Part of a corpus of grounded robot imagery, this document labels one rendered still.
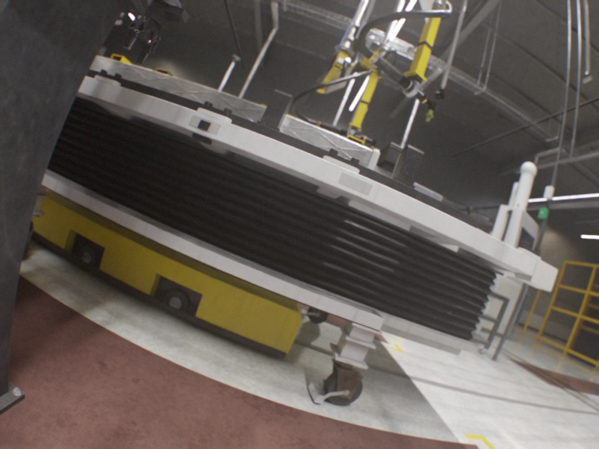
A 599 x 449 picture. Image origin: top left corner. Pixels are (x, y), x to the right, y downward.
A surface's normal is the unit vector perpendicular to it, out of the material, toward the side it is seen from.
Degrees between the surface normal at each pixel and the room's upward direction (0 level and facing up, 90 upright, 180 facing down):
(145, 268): 90
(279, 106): 90
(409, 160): 90
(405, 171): 90
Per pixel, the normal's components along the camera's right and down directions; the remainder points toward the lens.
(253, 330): 0.04, 0.00
